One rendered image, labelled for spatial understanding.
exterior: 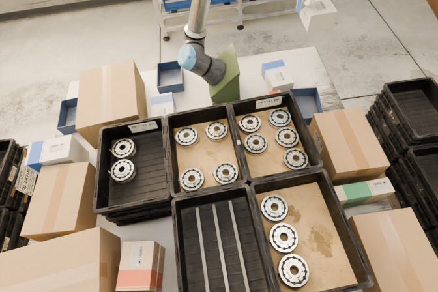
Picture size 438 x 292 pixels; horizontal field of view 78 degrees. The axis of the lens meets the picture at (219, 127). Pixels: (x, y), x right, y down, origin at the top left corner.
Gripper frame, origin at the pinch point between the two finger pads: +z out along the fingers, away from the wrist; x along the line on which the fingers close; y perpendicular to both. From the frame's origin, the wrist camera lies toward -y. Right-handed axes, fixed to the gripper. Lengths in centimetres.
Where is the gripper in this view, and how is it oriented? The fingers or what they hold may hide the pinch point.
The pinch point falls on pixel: (315, 6)
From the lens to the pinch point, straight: 148.4
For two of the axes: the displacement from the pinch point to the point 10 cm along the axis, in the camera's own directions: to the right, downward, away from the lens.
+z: 0.8, 5.4, 8.4
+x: 9.9, -1.4, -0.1
